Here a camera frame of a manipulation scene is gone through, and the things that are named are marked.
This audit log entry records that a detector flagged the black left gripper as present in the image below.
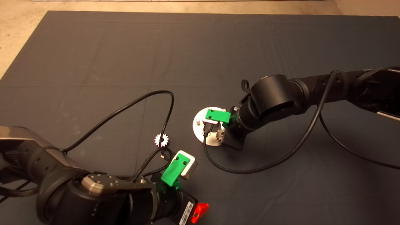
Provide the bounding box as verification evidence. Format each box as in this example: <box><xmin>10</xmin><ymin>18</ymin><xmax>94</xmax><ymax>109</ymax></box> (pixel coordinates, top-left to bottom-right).
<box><xmin>156</xmin><ymin>185</ymin><xmax>210</xmax><ymax>225</ymax></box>

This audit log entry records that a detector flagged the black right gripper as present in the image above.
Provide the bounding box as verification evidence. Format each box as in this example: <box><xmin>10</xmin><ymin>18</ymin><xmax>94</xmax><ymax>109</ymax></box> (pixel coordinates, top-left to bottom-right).
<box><xmin>222</xmin><ymin>106</ymin><xmax>252</xmax><ymax>151</ymax></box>

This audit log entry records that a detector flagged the round metal carrier plate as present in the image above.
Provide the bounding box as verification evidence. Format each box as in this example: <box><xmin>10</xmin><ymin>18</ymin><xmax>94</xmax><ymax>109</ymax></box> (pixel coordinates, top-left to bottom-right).
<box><xmin>192</xmin><ymin>107</ymin><xmax>227</xmax><ymax>147</ymax></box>

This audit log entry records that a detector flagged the dark grey table cloth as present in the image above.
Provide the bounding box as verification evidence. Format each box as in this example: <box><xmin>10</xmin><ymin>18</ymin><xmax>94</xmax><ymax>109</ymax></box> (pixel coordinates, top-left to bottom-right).
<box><xmin>0</xmin><ymin>11</ymin><xmax>400</xmax><ymax>225</ymax></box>

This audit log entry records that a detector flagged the green right camera mount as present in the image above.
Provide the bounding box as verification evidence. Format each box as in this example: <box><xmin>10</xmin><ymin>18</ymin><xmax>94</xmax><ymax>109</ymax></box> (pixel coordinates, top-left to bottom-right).
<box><xmin>205</xmin><ymin>108</ymin><xmax>232</xmax><ymax>124</ymax></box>

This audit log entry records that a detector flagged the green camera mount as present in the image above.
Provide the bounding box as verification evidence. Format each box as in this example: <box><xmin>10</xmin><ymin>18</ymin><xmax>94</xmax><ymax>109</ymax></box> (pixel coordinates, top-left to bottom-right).
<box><xmin>205</xmin><ymin>108</ymin><xmax>232</xmax><ymax>124</ymax></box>
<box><xmin>161</xmin><ymin>153</ymin><xmax>191</xmax><ymax>190</ymax></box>

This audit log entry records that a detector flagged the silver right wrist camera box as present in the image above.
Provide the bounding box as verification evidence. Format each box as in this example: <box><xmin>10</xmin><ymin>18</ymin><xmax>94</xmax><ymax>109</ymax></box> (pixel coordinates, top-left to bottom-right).
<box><xmin>202</xmin><ymin>108</ymin><xmax>226</xmax><ymax>125</ymax></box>

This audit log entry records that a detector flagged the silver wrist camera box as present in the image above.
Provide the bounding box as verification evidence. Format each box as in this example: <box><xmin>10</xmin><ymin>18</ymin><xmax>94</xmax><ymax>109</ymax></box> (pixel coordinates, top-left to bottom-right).
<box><xmin>202</xmin><ymin>108</ymin><xmax>226</xmax><ymax>125</ymax></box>
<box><xmin>172</xmin><ymin>150</ymin><xmax>198</xmax><ymax>181</ymax></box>

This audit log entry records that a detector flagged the thin black right camera cable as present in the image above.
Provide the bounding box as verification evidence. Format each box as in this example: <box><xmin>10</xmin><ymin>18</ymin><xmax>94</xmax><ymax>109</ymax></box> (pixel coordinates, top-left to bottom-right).
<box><xmin>203</xmin><ymin>69</ymin><xmax>400</xmax><ymax>174</ymax></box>

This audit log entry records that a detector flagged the thin black camera cable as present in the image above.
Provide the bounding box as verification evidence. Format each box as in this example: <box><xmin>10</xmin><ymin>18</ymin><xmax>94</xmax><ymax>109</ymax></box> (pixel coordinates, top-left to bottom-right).
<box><xmin>62</xmin><ymin>91</ymin><xmax>174</xmax><ymax>150</ymax></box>
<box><xmin>203</xmin><ymin>69</ymin><xmax>400</xmax><ymax>174</ymax></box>

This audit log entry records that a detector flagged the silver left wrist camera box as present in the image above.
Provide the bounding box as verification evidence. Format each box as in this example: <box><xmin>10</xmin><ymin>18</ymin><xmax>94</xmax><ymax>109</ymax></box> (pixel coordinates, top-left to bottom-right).
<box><xmin>172</xmin><ymin>150</ymin><xmax>198</xmax><ymax>181</ymax></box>

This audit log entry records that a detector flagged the green left camera mount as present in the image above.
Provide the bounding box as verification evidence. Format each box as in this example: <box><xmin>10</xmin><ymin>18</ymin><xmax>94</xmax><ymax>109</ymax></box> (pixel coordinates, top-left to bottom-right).
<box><xmin>161</xmin><ymin>153</ymin><xmax>191</xmax><ymax>190</ymax></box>

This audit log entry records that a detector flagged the thin black left camera cable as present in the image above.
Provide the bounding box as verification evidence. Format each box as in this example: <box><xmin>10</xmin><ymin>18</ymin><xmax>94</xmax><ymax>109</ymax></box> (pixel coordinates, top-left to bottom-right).
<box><xmin>62</xmin><ymin>91</ymin><xmax>174</xmax><ymax>150</ymax></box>

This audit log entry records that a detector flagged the black braided left wrist cable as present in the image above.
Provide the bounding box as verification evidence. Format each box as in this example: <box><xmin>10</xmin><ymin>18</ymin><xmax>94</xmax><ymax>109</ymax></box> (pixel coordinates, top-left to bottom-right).
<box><xmin>133</xmin><ymin>147</ymin><xmax>175</xmax><ymax>183</ymax></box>

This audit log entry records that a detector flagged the black braided left arm hose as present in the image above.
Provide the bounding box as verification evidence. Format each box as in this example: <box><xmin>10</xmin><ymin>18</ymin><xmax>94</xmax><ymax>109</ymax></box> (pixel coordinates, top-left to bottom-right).
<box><xmin>0</xmin><ymin>184</ymin><xmax>41</xmax><ymax>197</ymax></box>

